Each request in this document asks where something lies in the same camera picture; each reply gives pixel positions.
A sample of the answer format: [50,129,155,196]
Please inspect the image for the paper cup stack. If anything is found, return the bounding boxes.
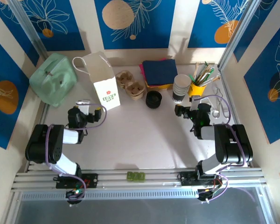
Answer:
[172,74,192,104]

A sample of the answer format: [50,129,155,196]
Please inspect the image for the white printed paper bag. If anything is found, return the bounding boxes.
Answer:
[72,52,121,112]

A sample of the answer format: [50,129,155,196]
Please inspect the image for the blue napkin stack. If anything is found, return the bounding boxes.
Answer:
[142,59,179,86]

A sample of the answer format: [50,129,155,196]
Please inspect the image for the metal tongs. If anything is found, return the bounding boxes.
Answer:
[212,85,231,119]

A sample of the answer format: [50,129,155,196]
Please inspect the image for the yellow stirrer pot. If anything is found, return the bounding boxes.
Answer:
[188,81,207,98]

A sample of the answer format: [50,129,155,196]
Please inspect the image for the black cup lid stack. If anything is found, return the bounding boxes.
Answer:
[145,91,163,109]

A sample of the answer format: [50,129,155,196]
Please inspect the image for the yellow napkin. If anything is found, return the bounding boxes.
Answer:
[144,80,175,91]

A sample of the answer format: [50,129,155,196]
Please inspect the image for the paper wrapped stirrer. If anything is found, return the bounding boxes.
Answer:
[202,76,221,86]

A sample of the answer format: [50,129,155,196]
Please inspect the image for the green tipped stirrer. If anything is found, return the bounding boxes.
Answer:
[199,61,209,81]

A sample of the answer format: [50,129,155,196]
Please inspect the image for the mint green zip pouch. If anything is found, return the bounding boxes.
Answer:
[29,53,78,108]

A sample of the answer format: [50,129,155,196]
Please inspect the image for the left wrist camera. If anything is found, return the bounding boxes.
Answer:
[76,99,91,115]

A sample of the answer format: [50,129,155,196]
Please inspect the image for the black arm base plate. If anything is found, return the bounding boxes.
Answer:
[180,171,222,187]
[56,173,99,189]

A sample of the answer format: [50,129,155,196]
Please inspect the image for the blue floral wall poster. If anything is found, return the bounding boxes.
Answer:
[0,32,30,150]
[0,0,86,52]
[94,0,177,50]
[233,0,278,63]
[244,14,280,145]
[188,0,250,49]

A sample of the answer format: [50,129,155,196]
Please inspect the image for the aluminium rail frame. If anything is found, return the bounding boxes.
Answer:
[11,167,268,191]

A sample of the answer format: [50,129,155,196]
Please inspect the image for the grey slotted cable duct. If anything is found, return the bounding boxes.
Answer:
[20,189,200,201]

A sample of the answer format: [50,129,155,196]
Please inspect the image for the aluminium corner post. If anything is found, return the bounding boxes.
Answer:
[8,0,49,60]
[218,0,259,70]

